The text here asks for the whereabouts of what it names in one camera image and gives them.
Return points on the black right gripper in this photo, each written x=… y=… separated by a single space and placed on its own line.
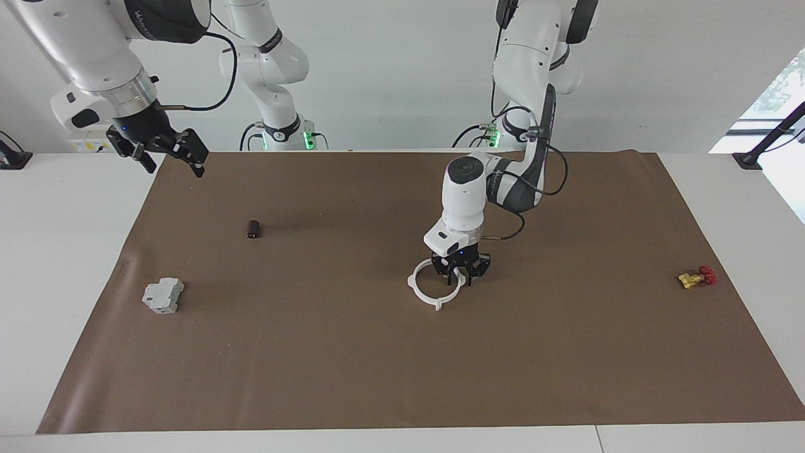
x=141 y=126

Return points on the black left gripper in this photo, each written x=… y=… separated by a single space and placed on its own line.
x=462 y=261

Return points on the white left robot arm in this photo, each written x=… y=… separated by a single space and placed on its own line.
x=465 y=195

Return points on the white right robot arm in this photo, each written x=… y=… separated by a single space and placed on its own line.
x=88 y=50

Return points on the brown paper table mat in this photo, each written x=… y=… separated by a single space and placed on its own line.
x=415 y=365

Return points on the small black cylinder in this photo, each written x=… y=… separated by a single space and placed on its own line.
x=254 y=229

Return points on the grey circuit breaker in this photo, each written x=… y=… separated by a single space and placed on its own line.
x=162 y=296

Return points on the small black stand foot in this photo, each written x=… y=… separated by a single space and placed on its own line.
x=12 y=157

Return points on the black pole stand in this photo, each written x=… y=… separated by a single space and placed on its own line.
x=777 y=132

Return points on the white wall socket strip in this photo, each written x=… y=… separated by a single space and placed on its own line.
x=88 y=145

